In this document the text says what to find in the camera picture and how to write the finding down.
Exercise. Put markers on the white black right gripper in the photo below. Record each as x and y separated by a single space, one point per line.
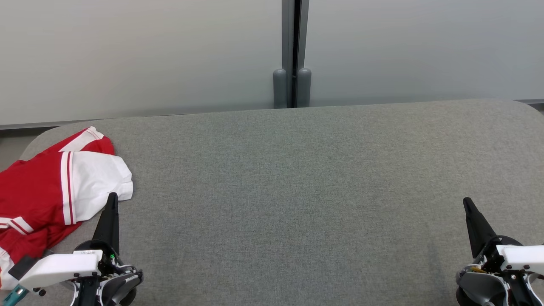
522 259

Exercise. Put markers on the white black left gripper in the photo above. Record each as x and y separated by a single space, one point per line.
63 267

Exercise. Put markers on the red shorts with white stripe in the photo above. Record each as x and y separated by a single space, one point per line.
104 146

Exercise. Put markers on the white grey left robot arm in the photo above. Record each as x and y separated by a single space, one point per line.
121 289

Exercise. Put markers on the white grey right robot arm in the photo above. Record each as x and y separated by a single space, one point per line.
480 287

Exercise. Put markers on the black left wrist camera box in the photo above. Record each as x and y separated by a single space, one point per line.
23 267

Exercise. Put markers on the grey floor rail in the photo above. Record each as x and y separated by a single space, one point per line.
25 126

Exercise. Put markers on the grey cylindrical post foot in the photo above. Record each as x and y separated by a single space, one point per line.
304 87
279 89

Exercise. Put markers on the grey vertical partition post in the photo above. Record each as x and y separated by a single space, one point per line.
287 34

